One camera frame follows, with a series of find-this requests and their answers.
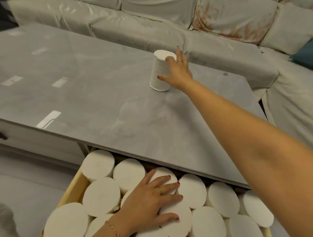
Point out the person's left hand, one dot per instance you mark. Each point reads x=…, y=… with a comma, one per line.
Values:
x=141, y=205

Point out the person's right hand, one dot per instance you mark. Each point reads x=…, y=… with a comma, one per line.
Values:
x=179, y=74

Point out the person's right middle finger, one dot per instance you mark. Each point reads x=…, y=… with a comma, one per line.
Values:
x=179, y=55

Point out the person's right thumb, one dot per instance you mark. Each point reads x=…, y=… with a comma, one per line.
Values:
x=164, y=78

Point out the person's left little finger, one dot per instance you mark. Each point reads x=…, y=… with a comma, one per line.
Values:
x=149, y=176

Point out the person's left middle finger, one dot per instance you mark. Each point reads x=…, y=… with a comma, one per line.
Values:
x=170, y=188

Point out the person's left thumb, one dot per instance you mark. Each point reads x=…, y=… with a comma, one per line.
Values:
x=168, y=216

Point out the white tissue roll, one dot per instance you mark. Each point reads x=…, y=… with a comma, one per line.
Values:
x=160, y=73

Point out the person's right forearm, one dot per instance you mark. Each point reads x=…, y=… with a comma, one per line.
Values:
x=244, y=136

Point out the person's left forearm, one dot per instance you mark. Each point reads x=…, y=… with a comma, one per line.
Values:
x=105, y=228

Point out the light grey back cushion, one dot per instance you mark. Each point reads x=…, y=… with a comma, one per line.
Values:
x=159, y=12

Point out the light grey sofa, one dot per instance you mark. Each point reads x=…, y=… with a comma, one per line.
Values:
x=137, y=31

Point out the group of white tissue rolls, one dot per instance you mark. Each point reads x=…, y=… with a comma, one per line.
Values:
x=102, y=195

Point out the floral print cushion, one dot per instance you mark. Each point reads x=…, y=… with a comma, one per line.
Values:
x=232, y=19

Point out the wooden drawer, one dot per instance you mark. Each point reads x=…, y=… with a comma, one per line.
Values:
x=71, y=189

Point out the grey coffee table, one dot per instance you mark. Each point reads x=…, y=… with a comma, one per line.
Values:
x=85, y=97

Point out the plain white cushion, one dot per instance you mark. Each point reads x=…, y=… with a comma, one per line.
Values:
x=287, y=29

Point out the blue pillow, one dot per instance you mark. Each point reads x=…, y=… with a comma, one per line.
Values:
x=304, y=55

